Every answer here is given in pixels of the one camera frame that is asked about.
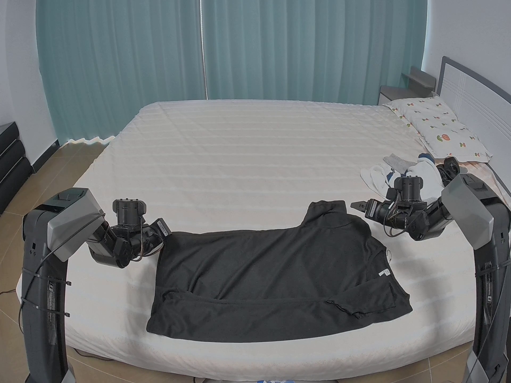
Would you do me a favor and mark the white printed pillow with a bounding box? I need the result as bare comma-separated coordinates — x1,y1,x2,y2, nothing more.
382,97,492,163

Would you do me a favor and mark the black chest of drawers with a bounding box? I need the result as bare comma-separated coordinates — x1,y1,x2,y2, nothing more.
0,121,32,214

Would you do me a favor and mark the blue-green curtain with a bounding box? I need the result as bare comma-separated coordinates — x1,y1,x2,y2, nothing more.
36,0,208,143
201,0,428,105

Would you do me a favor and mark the bed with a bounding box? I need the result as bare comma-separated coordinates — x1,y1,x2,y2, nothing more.
16,56,511,376

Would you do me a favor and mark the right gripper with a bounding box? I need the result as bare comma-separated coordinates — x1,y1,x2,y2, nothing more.
351,199,396,224

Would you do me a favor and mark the grey bedside table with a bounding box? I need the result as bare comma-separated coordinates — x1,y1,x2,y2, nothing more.
378,65,436,105

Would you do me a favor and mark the pile of clothes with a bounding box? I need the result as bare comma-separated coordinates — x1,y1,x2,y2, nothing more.
360,153,464,200

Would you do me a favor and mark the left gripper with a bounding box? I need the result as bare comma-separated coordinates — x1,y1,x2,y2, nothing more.
140,219,173,256

